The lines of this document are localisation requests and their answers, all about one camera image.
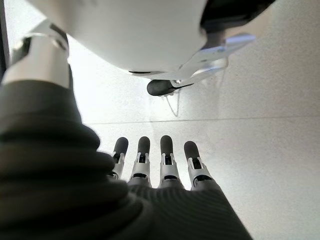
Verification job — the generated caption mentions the left robot hand dark palm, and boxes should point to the left robot hand dark palm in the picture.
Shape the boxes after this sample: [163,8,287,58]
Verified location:
[0,22,254,240]

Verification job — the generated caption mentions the black robot foot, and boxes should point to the black robot foot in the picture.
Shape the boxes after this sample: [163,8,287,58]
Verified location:
[146,79,195,97]

